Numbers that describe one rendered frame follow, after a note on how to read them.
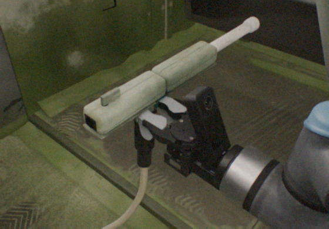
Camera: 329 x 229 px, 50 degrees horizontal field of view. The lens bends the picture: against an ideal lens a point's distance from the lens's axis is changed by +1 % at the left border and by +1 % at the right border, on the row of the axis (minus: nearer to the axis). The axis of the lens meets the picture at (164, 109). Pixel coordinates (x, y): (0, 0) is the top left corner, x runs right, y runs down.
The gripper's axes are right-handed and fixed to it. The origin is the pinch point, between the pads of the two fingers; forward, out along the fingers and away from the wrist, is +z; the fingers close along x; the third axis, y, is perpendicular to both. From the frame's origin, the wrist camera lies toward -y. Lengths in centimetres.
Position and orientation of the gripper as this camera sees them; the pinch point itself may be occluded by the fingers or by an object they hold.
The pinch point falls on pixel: (142, 100)
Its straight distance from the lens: 64.3
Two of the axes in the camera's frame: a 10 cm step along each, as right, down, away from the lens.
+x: 6.6, -4.9, 5.8
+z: -7.5, -4.7, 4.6
